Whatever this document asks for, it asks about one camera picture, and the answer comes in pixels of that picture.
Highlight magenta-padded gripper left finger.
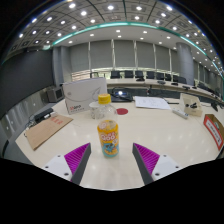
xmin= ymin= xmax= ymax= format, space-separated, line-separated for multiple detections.
xmin=42 ymin=142 xmax=92 ymax=186

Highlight brown paper envelope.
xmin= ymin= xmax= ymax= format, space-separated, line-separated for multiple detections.
xmin=24 ymin=113 xmax=74 ymax=151

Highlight grey box monitor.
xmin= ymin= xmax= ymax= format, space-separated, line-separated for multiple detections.
xmin=45 ymin=85 xmax=65 ymax=103

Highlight yellow-capped orange drink bottle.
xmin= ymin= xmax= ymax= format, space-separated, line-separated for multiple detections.
xmin=96 ymin=93 xmax=120 ymax=159

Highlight small open white box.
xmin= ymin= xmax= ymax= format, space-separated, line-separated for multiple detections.
xmin=179 ymin=93 xmax=204 ymax=118

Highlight row of black office chairs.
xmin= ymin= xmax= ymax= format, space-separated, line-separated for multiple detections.
xmin=109 ymin=69 xmax=188 ymax=85

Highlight black projector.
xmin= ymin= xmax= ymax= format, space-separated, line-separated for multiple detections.
xmin=109 ymin=87 xmax=134 ymax=103

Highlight long curved conference desk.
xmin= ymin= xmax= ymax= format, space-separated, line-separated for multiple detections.
xmin=105 ymin=77 xmax=224 ymax=102

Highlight red and white cardboard box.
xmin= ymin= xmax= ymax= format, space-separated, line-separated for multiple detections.
xmin=203 ymin=113 xmax=224 ymax=152

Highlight black desk microphones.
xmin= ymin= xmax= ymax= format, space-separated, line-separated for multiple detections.
xmin=135 ymin=77 xmax=201 ymax=91

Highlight white copy paper box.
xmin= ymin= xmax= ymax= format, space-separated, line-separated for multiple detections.
xmin=62 ymin=77 xmax=108 ymax=115

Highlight small black remote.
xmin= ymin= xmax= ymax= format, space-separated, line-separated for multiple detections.
xmin=210 ymin=101 xmax=220 ymax=113

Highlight long white remote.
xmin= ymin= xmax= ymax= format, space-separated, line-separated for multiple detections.
xmin=171 ymin=107 xmax=190 ymax=120

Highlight white printed paper sheet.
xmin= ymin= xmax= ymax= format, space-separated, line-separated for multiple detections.
xmin=133 ymin=95 xmax=172 ymax=111

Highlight white mug with blue handle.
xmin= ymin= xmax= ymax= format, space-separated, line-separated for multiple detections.
xmin=89 ymin=101 xmax=108 ymax=120

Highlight flat black device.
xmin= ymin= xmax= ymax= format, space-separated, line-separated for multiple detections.
xmin=33 ymin=107 xmax=55 ymax=124

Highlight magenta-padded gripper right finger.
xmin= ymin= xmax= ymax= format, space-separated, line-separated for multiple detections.
xmin=131 ymin=142 xmax=183 ymax=186

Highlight tangled black cables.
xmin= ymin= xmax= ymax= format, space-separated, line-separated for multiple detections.
xmin=23 ymin=121 xmax=38 ymax=136

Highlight round ceiling lights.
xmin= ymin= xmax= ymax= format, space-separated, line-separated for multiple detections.
xmin=16 ymin=1 xmax=221 ymax=73

